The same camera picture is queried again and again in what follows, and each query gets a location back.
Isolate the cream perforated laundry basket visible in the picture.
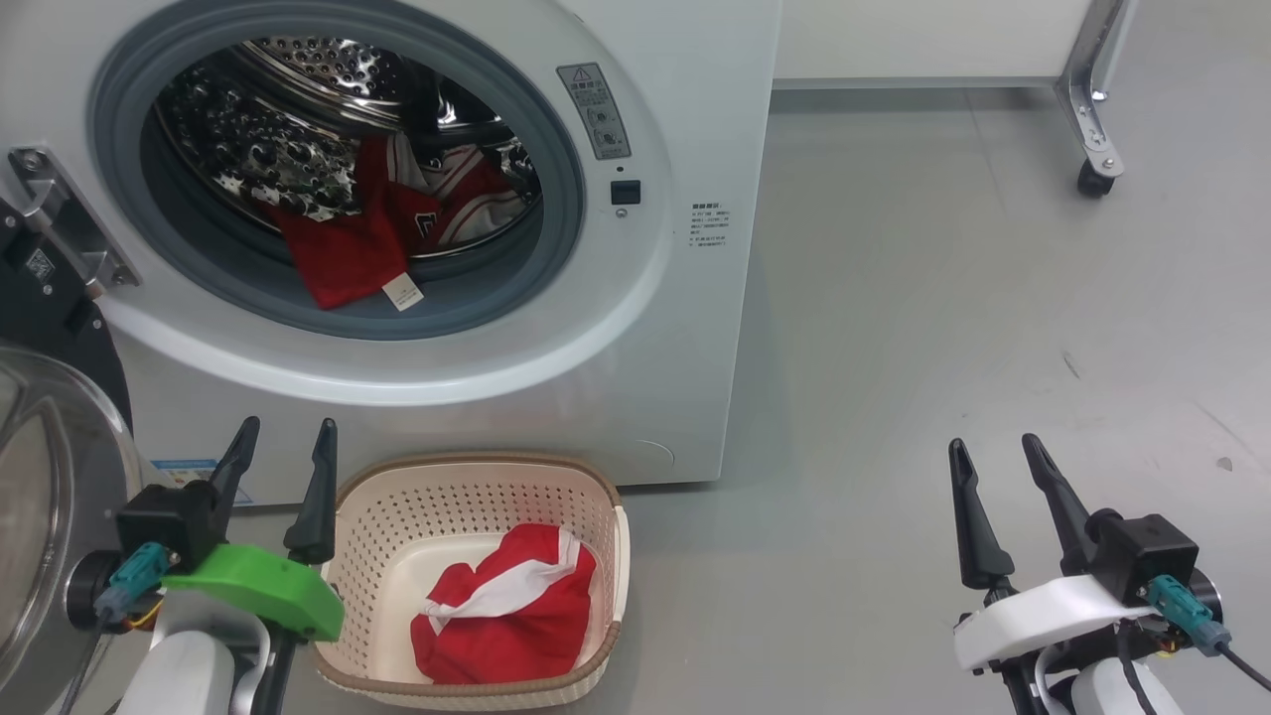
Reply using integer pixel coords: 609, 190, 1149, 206
316, 452, 632, 711

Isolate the grey metal stand with caster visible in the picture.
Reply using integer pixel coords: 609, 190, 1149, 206
1055, 0, 1138, 198

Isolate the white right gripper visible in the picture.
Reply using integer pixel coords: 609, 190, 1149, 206
948, 433, 1158, 673

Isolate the washing machine glass door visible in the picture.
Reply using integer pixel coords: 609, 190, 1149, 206
0, 194, 150, 715

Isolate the red garment with label tag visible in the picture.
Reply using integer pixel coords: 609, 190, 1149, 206
266, 134, 532, 312

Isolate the grey warning sticker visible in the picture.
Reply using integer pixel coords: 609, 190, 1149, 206
556, 62, 633, 162

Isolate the white front-load washing machine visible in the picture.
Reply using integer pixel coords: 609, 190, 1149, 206
0, 0, 782, 509

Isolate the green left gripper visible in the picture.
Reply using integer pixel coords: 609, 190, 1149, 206
162, 416, 346, 644

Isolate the blue energy label sticker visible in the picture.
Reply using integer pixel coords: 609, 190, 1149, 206
149, 459, 254, 508

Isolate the red garment with white band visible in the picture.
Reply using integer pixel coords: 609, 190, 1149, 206
410, 523, 599, 686

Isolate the white partition panel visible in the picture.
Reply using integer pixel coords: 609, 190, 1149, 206
775, 0, 1093, 90

